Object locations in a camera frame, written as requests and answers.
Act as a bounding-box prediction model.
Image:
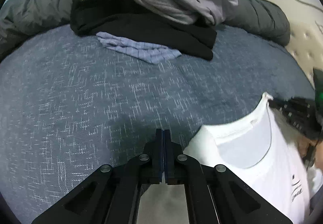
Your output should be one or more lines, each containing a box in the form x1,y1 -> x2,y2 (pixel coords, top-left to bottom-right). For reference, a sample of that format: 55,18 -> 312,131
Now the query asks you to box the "person right hand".
297,136 -> 322,171

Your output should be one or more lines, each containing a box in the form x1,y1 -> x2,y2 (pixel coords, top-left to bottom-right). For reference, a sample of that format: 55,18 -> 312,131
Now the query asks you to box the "dark grey rolled duvet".
1,0 -> 291,59

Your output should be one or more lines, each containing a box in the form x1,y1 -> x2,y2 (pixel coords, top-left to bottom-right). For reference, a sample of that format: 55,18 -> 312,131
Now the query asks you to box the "cream tufted headboard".
266,0 -> 322,84

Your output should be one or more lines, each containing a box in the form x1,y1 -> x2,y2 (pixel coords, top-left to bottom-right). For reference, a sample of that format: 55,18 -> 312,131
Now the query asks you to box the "blue bed sheet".
1,25 -> 314,223

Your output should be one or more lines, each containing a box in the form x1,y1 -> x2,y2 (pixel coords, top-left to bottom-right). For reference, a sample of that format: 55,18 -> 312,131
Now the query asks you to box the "white long sleeve shirt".
184,92 -> 322,223

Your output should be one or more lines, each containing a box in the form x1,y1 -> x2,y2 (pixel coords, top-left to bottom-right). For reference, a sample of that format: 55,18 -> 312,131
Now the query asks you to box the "black garment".
71,0 -> 217,61

